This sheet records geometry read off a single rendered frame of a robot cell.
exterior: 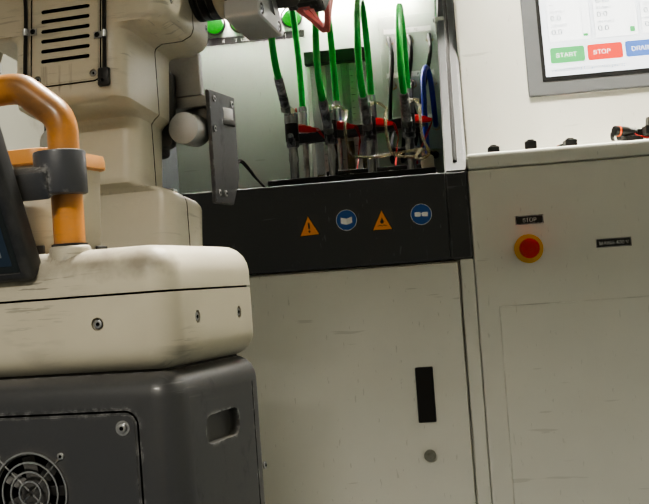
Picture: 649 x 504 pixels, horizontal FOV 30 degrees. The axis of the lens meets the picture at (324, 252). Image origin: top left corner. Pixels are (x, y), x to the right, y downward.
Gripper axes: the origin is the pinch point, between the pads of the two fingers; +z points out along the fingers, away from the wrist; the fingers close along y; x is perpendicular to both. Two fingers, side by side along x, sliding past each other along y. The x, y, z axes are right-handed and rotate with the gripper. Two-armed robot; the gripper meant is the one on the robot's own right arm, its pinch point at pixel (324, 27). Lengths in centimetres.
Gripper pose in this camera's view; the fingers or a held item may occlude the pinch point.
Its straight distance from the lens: 226.4
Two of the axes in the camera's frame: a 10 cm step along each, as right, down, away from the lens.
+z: 3.1, 6.9, 6.5
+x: -9.3, 0.7, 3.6
